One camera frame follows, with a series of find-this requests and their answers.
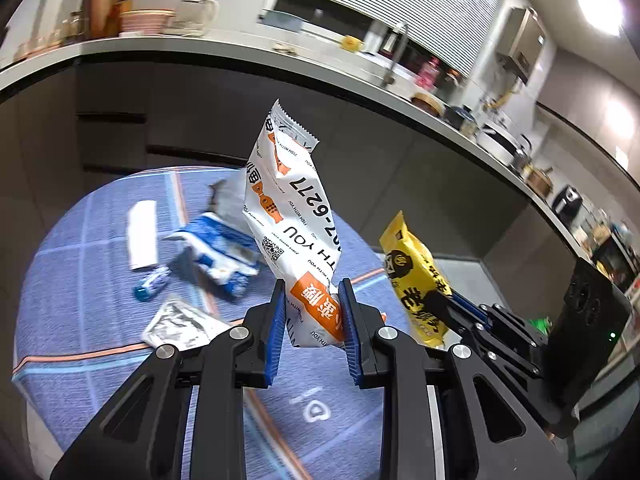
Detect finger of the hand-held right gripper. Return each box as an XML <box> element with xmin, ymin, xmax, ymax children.
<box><xmin>427</xmin><ymin>290</ymin><xmax>549</xmax><ymax>380</ymax></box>

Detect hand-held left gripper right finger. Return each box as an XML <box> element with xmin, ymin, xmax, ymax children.
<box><xmin>337</xmin><ymin>279</ymin><xmax>576</xmax><ymax>480</ymax></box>

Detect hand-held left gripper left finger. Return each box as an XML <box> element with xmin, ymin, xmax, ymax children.
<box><xmin>50</xmin><ymin>279</ymin><xmax>287</xmax><ymax>480</ymax></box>

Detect yellow black snack bag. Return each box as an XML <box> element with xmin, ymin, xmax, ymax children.
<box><xmin>378</xmin><ymin>210</ymin><xmax>453</xmax><ymax>348</ymax></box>

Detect blue white plastic packet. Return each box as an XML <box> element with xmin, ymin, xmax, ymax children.
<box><xmin>162</xmin><ymin>211</ymin><xmax>261</xmax><ymax>301</ymax></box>

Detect white orange snack bag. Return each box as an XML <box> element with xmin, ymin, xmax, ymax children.
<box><xmin>241</xmin><ymin>99</ymin><xmax>386</xmax><ymax>351</ymax></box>

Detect black countertop oven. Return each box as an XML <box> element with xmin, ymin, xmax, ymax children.
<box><xmin>592</xmin><ymin>232</ymin><xmax>638</xmax><ymax>291</ymax></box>

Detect grey printed foil packet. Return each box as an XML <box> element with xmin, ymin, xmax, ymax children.
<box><xmin>142</xmin><ymin>294</ymin><xmax>232</xmax><ymax>352</ymax></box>

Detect black air fryer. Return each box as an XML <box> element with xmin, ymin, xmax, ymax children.
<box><xmin>552</xmin><ymin>186</ymin><xmax>583</xmax><ymax>226</ymax></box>

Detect dark grey foil piece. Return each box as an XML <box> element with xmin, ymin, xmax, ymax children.
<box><xmin>202</xmin><ymin>180</ymin><xmax>241</xmax><ymax>216</ymax></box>

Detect brown wooden pot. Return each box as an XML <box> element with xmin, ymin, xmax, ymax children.
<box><xmin>522</xmin><ymin>166</ymin><xmax>553</xmax><ymax>196</ymax></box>

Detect white rice cooker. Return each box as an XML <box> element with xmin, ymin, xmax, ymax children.
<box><xmin>476</xmin><ymin>119</ymin><xmax>531</xmax><ymax>168</ymax></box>

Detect blue checked tablecloth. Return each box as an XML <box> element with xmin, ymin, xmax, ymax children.
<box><xmin>11</xmin><ymin>166</ymin><xmax>441</xmax><ymax>480</ymax></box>

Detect dark cooking pot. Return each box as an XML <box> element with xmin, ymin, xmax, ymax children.
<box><xmin>444</xmin><ymin>105</ymin><xmax>476</xmax><ymax>131</ymax></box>

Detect round wooden bowl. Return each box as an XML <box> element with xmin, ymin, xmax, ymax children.
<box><xmin>411</xmin><ymin>91</ymin><xmax>446</xmax><ymax>115</ymax></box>

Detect grey kitchen counter cabinets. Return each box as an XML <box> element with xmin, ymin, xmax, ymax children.
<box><xmin>0</xmin><ymin>35</ymin><xmax>608</xmax><ymax>321</ymax></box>

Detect pink bottle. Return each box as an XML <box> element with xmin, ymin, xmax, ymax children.
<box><xmin>417</xmin><ymin>58</ymin><xmax>441</xmax><ymax>93</ymax></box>

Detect metal kitchen faucet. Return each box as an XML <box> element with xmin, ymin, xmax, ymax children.
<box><xmin>381</xmin><ymin>22</ymin><xmax>410</xmax><ymax>88</ymax></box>

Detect white window blind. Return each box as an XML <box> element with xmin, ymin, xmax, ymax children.
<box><xmin>274</xmin><ymin>0</ymin><xmax>508</xmax><ymax>78</ymax></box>

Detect ceiling light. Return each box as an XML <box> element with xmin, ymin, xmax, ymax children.
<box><xmin>577</xmin><ymin>0</ymin><xmax>626</xmax><ymax>36</ymax></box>

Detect glass kettle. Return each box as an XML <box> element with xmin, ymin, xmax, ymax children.
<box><xmin>175</xmin><ymin>0</ymin><xmax>221</xmax><ymax>36</ymax></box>

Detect pink bowl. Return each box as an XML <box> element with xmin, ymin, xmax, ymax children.
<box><xmin>120</xmin><ymin>8</ymin><xmax>176</xmax><ymax>36</ymax></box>

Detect glass jars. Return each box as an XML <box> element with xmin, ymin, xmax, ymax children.
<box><xmin>60</xmin><ymin>10</ymin><xmax>91</xmax><ymax>43</ymax></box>

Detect wooden cutting board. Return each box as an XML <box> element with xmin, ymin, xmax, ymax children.
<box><xmin>84</xmin><ymin>0</ymin><xmax>123</xmax><ymax>40</ymax></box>

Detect wall water heater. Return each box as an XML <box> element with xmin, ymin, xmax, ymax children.
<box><xmin>496</xmin><ymin>6</ymin><xmax>547</xmax><ymax>83</ymax></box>

